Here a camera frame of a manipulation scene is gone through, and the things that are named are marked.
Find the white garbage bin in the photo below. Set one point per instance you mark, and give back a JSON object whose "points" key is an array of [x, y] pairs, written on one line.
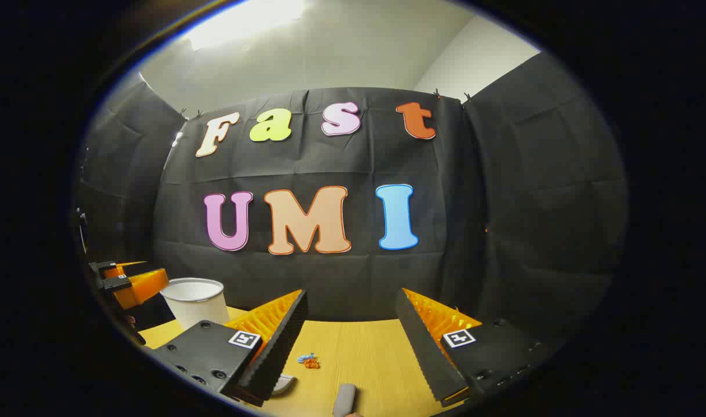
{"points": [[196, 307]]}

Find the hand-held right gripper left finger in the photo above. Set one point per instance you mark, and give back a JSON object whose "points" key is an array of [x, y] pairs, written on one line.
{"points": [[274, 347]]}

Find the orange paper trash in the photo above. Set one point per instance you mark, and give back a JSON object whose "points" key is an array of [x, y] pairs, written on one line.
{"points": [[312, 364]]}

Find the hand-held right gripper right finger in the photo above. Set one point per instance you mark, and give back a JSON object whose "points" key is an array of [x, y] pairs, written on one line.
{"points": [[425, 347]]}

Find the blue paper trash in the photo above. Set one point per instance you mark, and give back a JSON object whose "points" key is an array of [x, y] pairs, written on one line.
{"points": [[305, 358]]}

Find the grey dustpan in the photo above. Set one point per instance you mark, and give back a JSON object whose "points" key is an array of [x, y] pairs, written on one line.
{"points": [[284, 384]]}

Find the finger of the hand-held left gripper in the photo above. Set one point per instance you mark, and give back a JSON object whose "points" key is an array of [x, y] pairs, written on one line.
{"points": [[102, 267], [141, 289]]}

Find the small grey broom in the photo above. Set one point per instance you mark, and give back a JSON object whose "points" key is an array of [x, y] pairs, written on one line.
{"points": [[345, 399]]}

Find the wooden desktop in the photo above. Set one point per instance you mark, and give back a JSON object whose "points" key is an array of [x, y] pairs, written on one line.
{"points": [[376, 359]]}

